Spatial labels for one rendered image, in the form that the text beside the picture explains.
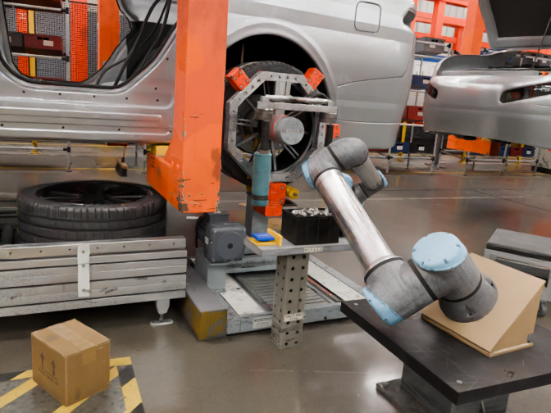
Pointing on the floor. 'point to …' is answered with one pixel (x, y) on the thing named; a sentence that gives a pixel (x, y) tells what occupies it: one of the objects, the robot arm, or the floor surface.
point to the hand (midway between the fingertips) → (305, 168)
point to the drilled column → (289, 300)
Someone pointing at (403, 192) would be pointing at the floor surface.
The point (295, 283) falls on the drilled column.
